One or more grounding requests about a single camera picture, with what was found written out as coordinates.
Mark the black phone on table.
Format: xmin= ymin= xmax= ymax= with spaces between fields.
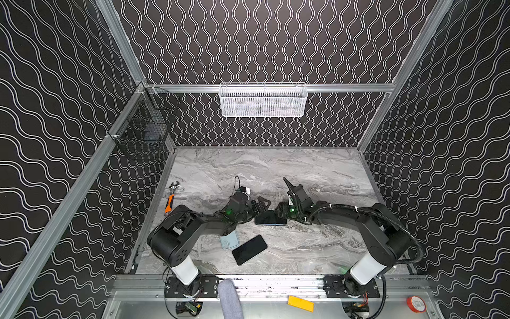
xmin=232 ymin=235 xmax=268 ymax=266

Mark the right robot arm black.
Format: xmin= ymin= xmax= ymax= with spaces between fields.
xmin=277 ymin=178 xmax=424 ymax=287

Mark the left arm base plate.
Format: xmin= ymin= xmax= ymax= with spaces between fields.
xmin=164 ymin=275 xmax=220 ymax=299

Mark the black wire basket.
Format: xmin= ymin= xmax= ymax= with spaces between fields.
xmin=113 ymin=87 xmax=183 ymax=162

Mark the blue phone black screen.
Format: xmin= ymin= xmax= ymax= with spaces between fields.
xmin=254 ymin=210 xmax=288 ymax=227

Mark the light blue phone case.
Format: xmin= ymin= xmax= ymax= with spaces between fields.
xmin=220 ymin=231 xmax=240 ymax=250

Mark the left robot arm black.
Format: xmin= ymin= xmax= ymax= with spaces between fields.
xmin=147 ymin=191 xmax=271 ymax=287

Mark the red tape roll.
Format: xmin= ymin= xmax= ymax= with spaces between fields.
xmin=406 ymin=296 xmax=426 ymax=313

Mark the yellow card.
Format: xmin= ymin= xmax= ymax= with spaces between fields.
xmin=288 ymin=296 xmax=315 ymax=312

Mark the orange adjustable wrench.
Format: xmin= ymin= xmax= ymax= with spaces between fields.
xmin=164 ymin=181 xmax=180 ymax=217

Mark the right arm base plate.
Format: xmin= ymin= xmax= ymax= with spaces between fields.
xmin=323 ymin=275 xmax=381 ymax=299

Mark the white mesh basket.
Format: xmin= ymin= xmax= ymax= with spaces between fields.
xmin=219 ymin=82 xmax=308 ymax=118

